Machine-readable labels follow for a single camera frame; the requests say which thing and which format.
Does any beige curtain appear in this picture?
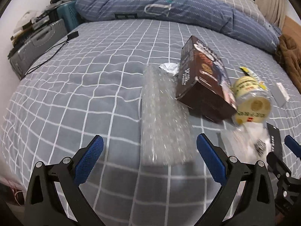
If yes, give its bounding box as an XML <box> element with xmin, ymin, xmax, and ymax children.
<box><xmin>255</xmin><ymin>0</ymin><xmax>292</xmax><ymax>29</ymax></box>

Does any crumpled white wrapper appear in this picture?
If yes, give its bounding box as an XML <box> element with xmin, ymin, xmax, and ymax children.
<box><xmin>159</xmin><ymin>62</ymin><xmax>180</xmax><ymax>76</ymax></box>

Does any wooden headboard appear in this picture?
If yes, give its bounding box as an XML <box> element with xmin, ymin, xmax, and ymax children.
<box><xmin>281</xmin><ymin>15</ymin><xmax>301</xmax><ymax>43</ymax></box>

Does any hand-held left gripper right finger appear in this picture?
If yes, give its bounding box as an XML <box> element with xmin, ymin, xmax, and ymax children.
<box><xmin>196</xmin><ymin>133</ymin><xmax>277</xmax><ymax>226</ymax></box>

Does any grey suitcase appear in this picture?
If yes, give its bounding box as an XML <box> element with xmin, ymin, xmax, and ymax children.
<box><xmin>9</xmin><ymin>19</ymin><xmax>68</xmax><ymax>80</ymax></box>

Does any white earphone box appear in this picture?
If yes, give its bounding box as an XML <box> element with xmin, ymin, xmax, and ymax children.
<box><xmin>270</xmin><ymin>82</ymin><xmax>290</xmax><ymax>107</ymax></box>

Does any black cable with adapter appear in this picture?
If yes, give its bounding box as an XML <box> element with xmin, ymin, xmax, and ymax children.
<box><xmin>21</xmin><ymin>32</ymin><xmax>78</xmax><ymax>80</ymax></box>

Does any clear plastic bag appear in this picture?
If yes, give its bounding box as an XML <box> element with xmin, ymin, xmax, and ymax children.
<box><xmin>220</xmin><ymin>122</ymin><xmax>271</xmax><ymax>164</ymax></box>

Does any white rounded object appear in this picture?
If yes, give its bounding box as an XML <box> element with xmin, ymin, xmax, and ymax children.
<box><xmin>14</xmin><ymin>11</ymin><xmax>39</xmax><ymax>34</ymax></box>

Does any yellow and silver snack wrapper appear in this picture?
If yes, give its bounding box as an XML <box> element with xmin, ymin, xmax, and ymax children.
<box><xmin>239</xmin><ymin>66</ymin><xmax>267</xmax><ymax>90</ymax></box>

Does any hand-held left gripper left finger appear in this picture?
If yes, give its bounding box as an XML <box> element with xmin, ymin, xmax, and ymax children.
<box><xmin>24</xmin><ymin>135</ymin><xmax>104</xmax><ymax>226</ymax></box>

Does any brown fleece jacket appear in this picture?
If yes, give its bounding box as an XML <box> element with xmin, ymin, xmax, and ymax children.
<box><xmin>275</xmin><ymin>34</ymin><xmax>301</xmax><ymax>95</ymax></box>

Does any clear bubble wrap sheet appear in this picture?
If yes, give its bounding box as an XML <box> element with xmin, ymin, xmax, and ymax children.
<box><xmin>140</xmin><ymin>64</ymin><xmax>191</xmax><ymax>166</ymax></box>

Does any brown cookie box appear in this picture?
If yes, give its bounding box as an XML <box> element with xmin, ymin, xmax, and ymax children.
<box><xmin>175</xmin><ymin>35</ymin><xmax>238</xmax><ymax>123</ymax></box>

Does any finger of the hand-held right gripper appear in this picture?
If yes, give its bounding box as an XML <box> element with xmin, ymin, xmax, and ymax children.
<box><xmin>266</xmin><ymin>123</ymin><xmax>292</xmax><ymax>179</ymax></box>
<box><xmin>284</xmin><ymin>135</ymin><xmax>301</xmax><ymax>158</ymax></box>

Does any teal suitcase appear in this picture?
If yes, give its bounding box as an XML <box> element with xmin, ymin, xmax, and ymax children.
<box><xmin>56</xmin><ymin>0</ymin><xmax>83</xmax><ymax>32</ymax></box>

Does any blue striped duvet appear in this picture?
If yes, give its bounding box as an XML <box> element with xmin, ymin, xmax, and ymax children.
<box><xmin>76</xmin><ymin>0</ymin><xmax>281</xmax><ymax>53</ymax></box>

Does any yellow cheese-print plastic cup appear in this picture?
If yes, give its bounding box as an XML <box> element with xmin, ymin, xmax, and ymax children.
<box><xmin>232</xmin><ymin>75</ymin><xmax>273</xmax><ymax>126</ymax></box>

